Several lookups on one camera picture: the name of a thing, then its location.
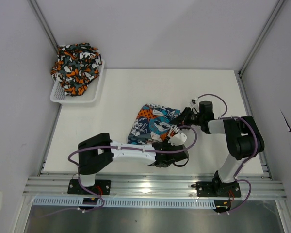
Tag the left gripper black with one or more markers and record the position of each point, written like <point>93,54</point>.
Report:
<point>166,143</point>

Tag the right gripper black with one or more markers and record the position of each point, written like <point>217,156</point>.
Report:
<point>183,117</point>

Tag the blue orange patterned shorts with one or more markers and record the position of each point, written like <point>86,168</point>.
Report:
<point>153,125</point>

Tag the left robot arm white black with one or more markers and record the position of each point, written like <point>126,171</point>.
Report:
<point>99,151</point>

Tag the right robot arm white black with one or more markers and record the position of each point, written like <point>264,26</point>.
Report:
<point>243,140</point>

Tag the black orange camouflage shorts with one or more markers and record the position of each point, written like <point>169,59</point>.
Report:
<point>77,66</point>

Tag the white plastic basket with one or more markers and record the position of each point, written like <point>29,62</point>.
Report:
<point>90,96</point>

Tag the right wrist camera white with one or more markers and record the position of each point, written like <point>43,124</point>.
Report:
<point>194,103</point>

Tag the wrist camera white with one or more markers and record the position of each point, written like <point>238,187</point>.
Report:
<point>177,139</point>
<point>194,103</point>

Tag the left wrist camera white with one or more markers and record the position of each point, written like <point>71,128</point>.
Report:
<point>177,139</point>

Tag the white slotted cable duct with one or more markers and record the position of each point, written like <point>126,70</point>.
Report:
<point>130,202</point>

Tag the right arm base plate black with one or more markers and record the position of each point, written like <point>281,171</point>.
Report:
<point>217,189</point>

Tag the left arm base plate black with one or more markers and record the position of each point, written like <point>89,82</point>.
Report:
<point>101,187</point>

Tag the aluminium mounting rail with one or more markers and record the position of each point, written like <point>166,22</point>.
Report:
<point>153,186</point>

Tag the right aluminium frame post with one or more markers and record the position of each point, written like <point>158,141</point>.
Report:
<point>275,12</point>

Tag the aluminium frame post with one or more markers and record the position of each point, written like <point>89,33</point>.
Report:
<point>275,12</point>
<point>43,22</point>

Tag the left aluminium frame post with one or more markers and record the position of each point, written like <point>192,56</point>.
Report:
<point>43,22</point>

